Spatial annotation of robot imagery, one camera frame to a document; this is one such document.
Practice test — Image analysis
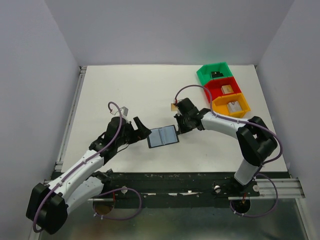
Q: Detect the black leather card holder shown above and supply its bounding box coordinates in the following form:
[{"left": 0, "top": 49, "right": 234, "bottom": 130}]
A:
[{"left": 146, "top": 124, "right": 181, "bottom": 150}]

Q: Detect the gold credit card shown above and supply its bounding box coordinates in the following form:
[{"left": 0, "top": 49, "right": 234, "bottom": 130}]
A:
[{"left": 170, "top": 103, "right": 178, "bottom": 112}]

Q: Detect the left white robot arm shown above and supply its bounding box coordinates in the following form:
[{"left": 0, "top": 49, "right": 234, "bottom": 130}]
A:
[{"left": 26, "top": 116, "right": 151, "bottom": 234}]

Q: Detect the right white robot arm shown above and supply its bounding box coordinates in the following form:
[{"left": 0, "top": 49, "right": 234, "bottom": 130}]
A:
[{"left": 174, "top": 98, "right": 278, "bottom": 186}]

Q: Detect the yellow plastic bin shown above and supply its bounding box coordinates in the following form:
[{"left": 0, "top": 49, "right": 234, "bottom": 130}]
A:
[{"left": 212, "top": 93, "right": 251, "bottom": 118}]

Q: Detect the red plastic bin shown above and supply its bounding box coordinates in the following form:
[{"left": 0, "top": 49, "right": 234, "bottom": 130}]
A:
[{"left": 204, "top": 76, "right": 242, "bottom": 101}]

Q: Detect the white box in yellow bin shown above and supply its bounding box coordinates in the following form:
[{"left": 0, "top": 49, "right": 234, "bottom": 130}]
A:
[{"left": 227, "top": 101, "right": 243, "bottom": 114}]

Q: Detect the white box in red bin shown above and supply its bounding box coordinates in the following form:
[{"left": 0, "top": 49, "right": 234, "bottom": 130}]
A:
[{"left": 221, "top": 84, "right": 234, "bottom": 95}]

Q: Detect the green plastic bin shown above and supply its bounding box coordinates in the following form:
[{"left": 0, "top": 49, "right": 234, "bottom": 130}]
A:
[{"left": 196, "top": 62, "right": 233, "bottom": 86}]

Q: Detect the black part in green bin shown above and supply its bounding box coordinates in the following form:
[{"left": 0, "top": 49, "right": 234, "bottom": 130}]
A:
[{"left": 210, "top": 71, "right": 224, "bottom": 79}]

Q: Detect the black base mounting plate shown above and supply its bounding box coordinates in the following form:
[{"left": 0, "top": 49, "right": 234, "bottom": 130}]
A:
[{"left": 87, "top": 171, "right": 266, "bottom": 210}]

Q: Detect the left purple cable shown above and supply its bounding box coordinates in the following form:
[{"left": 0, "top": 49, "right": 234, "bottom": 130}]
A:
[{"left": 32, "top": 101, "right": 143, "bottom": 234}]

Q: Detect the aluminium extrusion rail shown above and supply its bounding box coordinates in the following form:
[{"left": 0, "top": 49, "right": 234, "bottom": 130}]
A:
[{"left": 43, "top": 65, "right": 88, "bottom": 184}]

